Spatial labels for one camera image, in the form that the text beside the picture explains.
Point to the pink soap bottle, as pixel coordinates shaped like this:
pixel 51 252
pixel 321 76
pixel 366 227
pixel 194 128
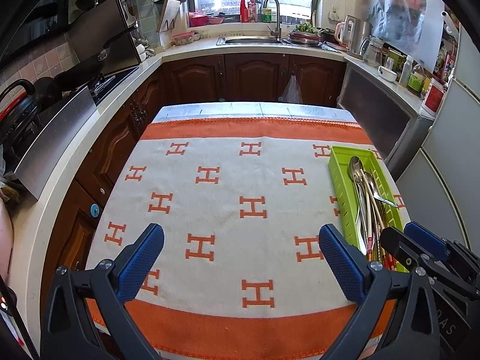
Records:
pixel 252 9

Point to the large wall plastic bag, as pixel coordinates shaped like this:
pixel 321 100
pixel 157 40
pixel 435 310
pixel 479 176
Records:
pixel 397 3

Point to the white ceramic pieces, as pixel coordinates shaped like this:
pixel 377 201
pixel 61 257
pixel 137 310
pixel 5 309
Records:
pixel 144 50

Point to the glass jug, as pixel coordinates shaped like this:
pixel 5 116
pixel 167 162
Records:
pixel 373 50

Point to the orange and white printed blanket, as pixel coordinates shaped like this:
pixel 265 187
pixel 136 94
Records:
pixel 225 180

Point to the red labelled jar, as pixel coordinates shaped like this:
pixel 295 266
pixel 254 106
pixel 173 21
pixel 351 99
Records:
pixel 433 97

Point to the brown wooden kitchen cabinets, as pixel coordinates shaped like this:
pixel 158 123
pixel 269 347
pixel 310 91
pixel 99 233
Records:
pixel 243 78

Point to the small pink bowl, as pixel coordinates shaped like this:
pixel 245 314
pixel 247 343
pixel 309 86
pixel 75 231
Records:
pixel 215 19

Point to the pink lidded container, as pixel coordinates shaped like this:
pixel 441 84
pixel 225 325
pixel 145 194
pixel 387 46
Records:
pixel 183 38

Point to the green labelled bottle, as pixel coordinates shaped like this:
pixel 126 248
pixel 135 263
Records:
pixel 415 78

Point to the hanging clear plastic bag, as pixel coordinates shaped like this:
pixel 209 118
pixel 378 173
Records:
pixel 291 90

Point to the red spray bottle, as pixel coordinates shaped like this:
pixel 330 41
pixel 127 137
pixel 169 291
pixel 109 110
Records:
pixel 243 9

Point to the green plastic tray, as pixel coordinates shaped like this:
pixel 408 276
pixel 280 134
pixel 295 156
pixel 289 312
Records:
pixel 339 180

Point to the electric kettle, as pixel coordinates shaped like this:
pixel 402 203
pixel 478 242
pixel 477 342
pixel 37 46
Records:
pixel 362 35

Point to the steel kitchen sink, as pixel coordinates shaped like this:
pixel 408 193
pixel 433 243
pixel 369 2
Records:
pixel 249 40

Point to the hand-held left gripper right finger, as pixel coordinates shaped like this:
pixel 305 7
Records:
pixel 341 266

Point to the steel kitchen faucet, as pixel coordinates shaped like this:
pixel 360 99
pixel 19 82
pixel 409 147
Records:
pixel 272 15

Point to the clear bottle white cap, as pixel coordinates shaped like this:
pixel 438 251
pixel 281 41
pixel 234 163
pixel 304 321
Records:
pixel 405 69

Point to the steel basin with vegetables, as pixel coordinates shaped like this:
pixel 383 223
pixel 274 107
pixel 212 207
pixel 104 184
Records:
pixel 305 35

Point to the gas stove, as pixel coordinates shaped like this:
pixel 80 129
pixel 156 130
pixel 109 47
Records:
pixel 101 82

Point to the steel front appliance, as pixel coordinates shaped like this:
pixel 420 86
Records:
pixel 371 112

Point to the black pressure cooker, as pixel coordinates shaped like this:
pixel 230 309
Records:
pixel 15 112

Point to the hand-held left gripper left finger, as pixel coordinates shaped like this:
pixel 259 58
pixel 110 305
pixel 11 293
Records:
pixel 142 260

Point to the pink plastic bowl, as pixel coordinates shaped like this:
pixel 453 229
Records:
pixel 197 18

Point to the black wok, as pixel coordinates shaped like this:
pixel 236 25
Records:
pixel 80 71

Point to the steel counter panel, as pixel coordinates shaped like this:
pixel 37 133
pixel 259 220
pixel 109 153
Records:
pixel 56 138

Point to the black device with red lights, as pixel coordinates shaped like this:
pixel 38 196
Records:
pixel 5 303

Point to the green dish soap bottle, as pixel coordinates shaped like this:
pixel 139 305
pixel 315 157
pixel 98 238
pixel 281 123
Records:
pixel 267 15

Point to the white and pink kettle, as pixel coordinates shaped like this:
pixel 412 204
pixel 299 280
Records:
pixel 345 30

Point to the steel stove splash guard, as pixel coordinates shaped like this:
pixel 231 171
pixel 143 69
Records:
pixel 112 33

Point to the white ceramic bowl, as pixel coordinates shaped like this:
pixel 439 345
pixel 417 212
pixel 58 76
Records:
pixel 387 74

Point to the grey refrigerator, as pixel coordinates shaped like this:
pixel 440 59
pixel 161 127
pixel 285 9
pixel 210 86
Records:
pixel 450 157

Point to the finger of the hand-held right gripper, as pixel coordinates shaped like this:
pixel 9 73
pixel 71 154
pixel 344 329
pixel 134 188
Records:
pixel 423 236
pixel 397 243

